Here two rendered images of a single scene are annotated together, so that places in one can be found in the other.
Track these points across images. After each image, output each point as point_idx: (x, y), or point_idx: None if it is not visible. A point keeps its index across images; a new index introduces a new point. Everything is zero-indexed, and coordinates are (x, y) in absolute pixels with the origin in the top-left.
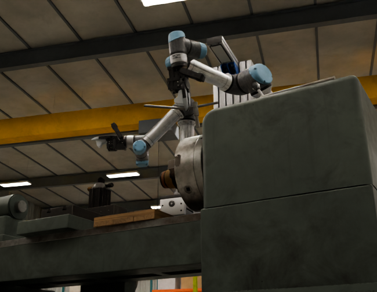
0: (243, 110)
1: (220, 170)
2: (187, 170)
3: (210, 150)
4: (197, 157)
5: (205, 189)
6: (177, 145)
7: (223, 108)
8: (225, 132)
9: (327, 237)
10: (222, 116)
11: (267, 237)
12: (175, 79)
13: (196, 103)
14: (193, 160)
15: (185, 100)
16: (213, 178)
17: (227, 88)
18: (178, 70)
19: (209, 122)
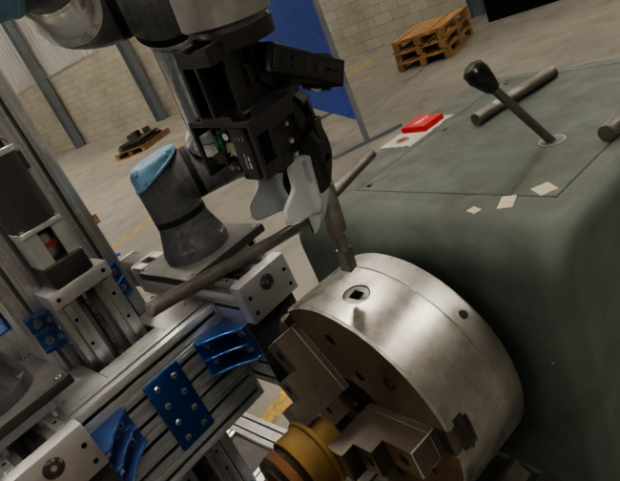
0: None
1: None
2: (494, 438)
3: (604, 354)
4: (511, 383)
5: (613, 458)
6: (417, 386)
7: (598, 208)
8: None
9: None
10: (606, 238)
11: None
12: (279, 116)
13: (334, 187)
14: (504, 400)
15: (327, 198)
16: None
17: (93, 38)
18: (251, 61)
19: (584, 275)
